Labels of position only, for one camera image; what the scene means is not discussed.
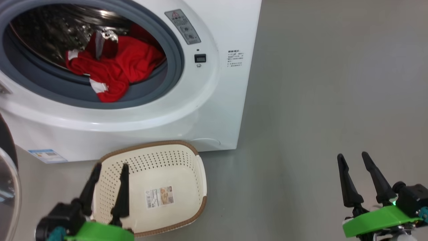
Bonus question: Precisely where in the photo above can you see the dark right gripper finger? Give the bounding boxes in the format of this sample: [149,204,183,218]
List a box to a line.
[361,151,399,206]
[337,153,365,209]

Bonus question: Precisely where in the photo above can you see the cream perforated laundry basket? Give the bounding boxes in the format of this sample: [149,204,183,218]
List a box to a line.
[91,140,208,237]

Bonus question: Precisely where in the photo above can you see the grey rubber door seal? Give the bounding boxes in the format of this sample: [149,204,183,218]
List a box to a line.
[0,0,185,109]

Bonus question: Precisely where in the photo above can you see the white washing machine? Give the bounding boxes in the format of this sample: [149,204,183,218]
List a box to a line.
[0,0,262,164]

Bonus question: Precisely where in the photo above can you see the grey warning sticker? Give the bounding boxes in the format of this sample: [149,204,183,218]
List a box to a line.
[164,9,202,45]

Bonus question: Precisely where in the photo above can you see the paper label inside basket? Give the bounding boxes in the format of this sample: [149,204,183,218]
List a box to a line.
[144,186,175,209]

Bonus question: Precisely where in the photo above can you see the red garment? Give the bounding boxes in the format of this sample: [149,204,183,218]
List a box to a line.
[65,23,166,103]

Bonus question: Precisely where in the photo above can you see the steel washing drum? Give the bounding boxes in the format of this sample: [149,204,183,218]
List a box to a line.
[10,4,134,66]

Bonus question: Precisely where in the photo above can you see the blue energy label sticker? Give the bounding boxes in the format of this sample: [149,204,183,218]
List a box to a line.
[28,149,67,164]

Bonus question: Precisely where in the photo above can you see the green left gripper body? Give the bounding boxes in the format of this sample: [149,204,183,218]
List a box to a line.
[65,219,135,241]

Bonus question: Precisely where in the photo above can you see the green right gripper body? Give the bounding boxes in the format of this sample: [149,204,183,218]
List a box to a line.
[342,204,423,239]

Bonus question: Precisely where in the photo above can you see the black glass washing machine door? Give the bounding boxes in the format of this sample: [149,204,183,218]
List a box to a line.
[0,114,21,241]

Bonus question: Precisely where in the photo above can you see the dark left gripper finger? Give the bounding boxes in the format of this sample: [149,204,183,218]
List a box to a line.
[110,163,131,228]
[78,163,102,216]

